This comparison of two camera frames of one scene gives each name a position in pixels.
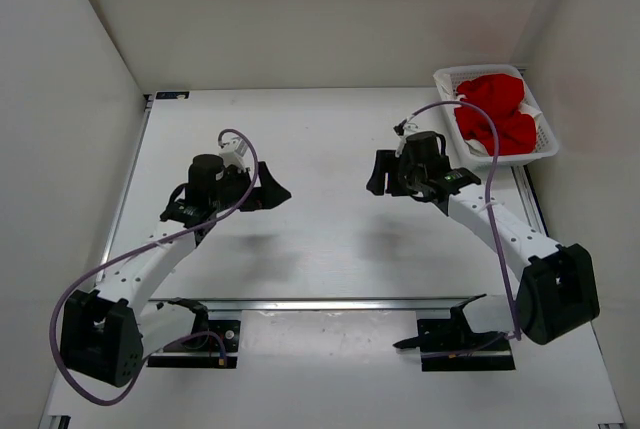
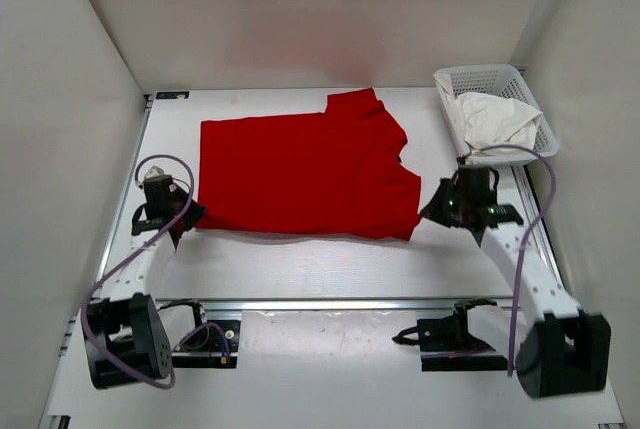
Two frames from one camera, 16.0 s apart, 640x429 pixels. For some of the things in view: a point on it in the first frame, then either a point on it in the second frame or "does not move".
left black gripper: x=268 y=195 to x=195 y=214
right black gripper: x=389 y=163 to x=432 y=211
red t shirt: x=501 y=95 to x=336 y=173
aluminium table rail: x=437 y=303 does not move
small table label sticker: x=172 y=95 does not move
